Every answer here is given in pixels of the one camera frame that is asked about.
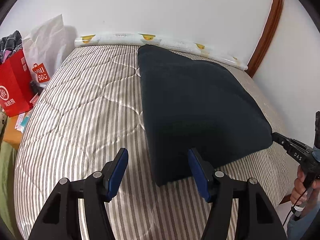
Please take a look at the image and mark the black sweatshirt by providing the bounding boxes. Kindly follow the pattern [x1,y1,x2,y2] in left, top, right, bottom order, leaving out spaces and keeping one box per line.
[138,45,272,186]

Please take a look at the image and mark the light blue sleeve forearm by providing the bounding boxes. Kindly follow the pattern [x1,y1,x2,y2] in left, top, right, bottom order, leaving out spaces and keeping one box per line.
[287,205,319,239]

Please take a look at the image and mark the plaid clothing in bag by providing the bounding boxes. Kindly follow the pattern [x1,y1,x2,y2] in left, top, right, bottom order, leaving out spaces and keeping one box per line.
[0,30,22,64]

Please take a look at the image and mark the person right hand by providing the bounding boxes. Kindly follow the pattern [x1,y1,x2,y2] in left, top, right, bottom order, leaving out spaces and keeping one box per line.
[290,166,319,218]

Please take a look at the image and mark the striped quilted mattress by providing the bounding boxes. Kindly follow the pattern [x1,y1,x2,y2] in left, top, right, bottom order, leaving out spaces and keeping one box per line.
[13,44,299,240]

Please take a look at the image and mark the papers on nightstand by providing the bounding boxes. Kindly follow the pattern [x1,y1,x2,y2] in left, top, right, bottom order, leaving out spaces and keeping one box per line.
[15,93,40,133]

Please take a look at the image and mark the green bed cover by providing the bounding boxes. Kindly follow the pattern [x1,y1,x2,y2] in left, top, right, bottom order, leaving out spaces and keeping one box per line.
[1,141,20,238]

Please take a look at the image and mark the wooden nightstand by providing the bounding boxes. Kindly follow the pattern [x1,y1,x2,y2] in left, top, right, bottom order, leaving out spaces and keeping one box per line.
[3,116,23,150]

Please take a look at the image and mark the white black-dotted blanket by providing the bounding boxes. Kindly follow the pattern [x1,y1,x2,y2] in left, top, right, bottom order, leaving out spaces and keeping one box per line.
[0,108,8,140]

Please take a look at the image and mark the red paper shopping bag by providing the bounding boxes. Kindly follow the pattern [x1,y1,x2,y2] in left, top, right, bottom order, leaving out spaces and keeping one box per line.
[0,49,35,117]

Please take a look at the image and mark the white yellow-patterned bed sheet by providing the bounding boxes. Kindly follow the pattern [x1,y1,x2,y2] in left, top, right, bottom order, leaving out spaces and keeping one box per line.
[74,33,248,71]

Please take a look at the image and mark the white Miniso plastic bag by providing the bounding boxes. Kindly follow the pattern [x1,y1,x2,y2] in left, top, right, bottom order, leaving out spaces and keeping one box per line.
[22,15,77,88]

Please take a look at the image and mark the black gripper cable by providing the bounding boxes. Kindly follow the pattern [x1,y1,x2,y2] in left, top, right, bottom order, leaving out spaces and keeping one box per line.
[282,188,309,227]

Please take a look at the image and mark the brown wooden door frame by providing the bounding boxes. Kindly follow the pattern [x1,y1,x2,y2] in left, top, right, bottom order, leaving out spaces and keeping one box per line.
[246,0,285,77]

